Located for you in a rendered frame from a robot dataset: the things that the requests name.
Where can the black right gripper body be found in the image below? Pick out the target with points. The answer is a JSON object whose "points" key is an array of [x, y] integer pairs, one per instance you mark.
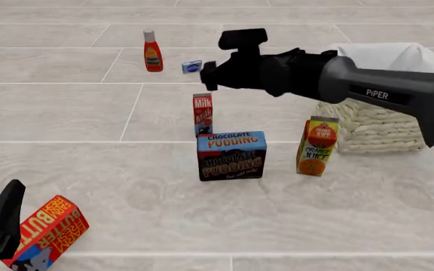
{"points": [[217, 76]]}

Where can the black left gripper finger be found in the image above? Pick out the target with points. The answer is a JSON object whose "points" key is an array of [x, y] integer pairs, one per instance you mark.
{"points": [[8, 206]]}

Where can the grey and black right robot arm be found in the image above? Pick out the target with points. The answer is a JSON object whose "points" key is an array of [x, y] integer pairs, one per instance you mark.
{"points": [[367, 82]]}

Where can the red and blue milk carton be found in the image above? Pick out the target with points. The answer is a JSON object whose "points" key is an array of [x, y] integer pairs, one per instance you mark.
{"points": [[203, 114]]}

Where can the cream woven basket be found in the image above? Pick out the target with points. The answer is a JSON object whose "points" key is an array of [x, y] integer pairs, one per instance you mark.
{"points": [[382, 130]]}

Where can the small blue and white box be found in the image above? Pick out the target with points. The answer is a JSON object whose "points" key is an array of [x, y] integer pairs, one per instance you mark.
{"points": [[191, 67]]}

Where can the red and yellow butter box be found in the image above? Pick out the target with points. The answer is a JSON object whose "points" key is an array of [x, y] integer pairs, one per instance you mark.
{"points": [[53, 228]]}

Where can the red ketchup bottle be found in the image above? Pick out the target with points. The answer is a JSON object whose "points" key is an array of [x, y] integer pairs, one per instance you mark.
{"points": [[153, 56]]}

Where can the chocolate pudding box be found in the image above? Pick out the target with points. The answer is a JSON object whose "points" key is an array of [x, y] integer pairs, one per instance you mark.
{"points": [[232, 156]]}

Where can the orange juice carton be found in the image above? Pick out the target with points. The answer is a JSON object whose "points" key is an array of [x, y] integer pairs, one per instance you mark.
{"points": [[316, 146]]}

